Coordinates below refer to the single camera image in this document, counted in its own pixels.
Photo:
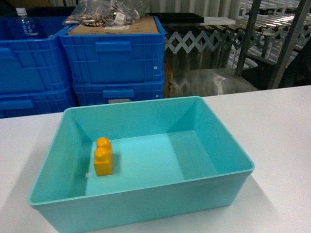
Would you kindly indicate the black plastic tray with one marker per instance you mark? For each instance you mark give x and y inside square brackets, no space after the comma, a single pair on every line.
[177,17]

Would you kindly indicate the grey metal rack frame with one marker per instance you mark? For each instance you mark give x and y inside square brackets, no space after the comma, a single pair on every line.
[287,48]

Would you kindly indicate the clear plastic water bottle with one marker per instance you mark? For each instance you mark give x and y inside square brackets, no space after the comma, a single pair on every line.
[26,26]

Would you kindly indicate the light teal plastic bin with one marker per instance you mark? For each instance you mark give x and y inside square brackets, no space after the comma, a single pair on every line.
[170,157]

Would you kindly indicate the expandable roller conveyor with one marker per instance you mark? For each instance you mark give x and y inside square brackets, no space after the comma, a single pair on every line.
[268,32]

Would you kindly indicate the blue crate with cardboard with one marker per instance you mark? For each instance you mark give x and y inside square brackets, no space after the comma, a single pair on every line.
[115,58]

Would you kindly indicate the yellow toy block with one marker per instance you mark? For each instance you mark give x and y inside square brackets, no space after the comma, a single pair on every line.
[103,157]

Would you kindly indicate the blue crate upper left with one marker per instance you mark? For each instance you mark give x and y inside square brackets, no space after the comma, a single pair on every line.
[38,65]

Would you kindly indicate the brown cardboard sheet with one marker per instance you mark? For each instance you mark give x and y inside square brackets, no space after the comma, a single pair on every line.
[145,25]

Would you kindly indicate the blue crate lower middle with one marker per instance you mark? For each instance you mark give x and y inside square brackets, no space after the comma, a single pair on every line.
[93,94]

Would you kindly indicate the blue crate lower left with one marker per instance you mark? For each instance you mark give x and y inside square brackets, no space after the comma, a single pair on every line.
[17,105]

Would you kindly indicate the clear bag of batteries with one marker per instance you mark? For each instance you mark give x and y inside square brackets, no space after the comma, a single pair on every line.
[107,13]

